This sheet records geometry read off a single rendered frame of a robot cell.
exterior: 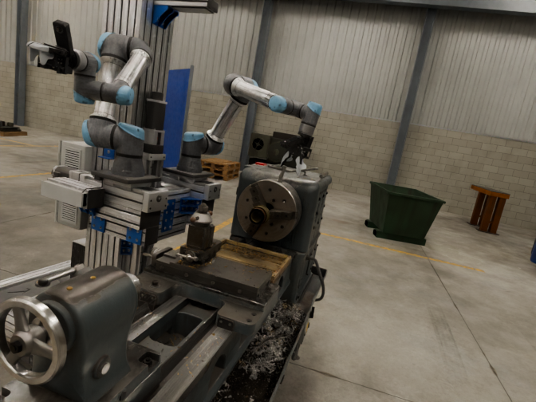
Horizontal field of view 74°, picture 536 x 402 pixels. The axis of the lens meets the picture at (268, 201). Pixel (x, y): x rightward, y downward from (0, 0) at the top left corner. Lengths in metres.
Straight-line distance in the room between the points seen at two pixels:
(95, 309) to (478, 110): 11.95
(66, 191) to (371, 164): 10.58
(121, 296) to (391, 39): 11.84
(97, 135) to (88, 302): 1.16
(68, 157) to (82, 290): 1.56
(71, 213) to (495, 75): 11.68
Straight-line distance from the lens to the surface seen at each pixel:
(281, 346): 1.67
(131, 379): 0.86
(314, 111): 1.76
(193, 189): 2.11
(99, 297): 0.74
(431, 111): 11.99
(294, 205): 1.74
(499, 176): 12.42
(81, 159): 2.16
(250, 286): 1.20
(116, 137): 1.76
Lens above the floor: 1.47
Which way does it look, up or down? 11 degrees down
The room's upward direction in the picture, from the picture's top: 10 degrees clockwise
